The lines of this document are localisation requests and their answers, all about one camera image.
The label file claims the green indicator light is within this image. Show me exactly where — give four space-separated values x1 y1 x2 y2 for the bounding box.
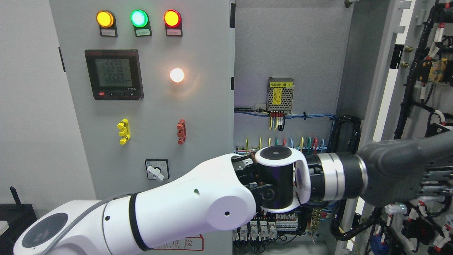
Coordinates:
130 9 152 37

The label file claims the grey cabinet door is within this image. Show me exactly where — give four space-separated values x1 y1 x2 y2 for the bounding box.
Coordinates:
48 0 237 255
345 0 453 255

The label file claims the black digital power meter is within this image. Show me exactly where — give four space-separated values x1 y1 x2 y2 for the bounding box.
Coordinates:
84 49 144 100

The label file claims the yellow indicator light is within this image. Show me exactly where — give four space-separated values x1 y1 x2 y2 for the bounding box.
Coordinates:
96 10 117 37

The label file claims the lower relay terminal row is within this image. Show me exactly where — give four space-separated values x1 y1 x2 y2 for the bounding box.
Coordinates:
232 210 305 245

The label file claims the white glowing indicator light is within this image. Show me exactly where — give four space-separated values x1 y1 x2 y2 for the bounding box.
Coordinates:
170 68 185 83

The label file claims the grey electrical cabinet body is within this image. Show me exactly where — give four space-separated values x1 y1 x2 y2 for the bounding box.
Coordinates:
232 0 393 255

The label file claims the yellow terminal connector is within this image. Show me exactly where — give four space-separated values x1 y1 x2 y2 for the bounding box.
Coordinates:
117 118 131 145

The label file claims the perforated metal power supply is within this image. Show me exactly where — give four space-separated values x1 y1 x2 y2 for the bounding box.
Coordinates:
266 77 294 112

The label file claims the brass ground terminal bar right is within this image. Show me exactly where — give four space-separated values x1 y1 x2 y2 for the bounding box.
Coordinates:
310 208 323 234

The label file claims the red electrical warning sticker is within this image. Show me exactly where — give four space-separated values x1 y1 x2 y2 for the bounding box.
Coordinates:
153 234 205 251

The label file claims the red terminal connector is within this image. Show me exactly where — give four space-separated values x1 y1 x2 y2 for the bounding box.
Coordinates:
176 119 187 145

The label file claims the red indicator light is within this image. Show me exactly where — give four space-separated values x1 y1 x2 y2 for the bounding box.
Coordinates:
163 9 183 37

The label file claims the white rotary selector switch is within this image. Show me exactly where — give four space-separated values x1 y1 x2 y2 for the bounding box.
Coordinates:
145 159 170 181

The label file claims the black box at left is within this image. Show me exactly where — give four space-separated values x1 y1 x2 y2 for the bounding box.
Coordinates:
0 187 37 255

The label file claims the black right cable conduit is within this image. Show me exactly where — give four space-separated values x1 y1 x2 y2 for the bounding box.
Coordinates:
329 115 379 242

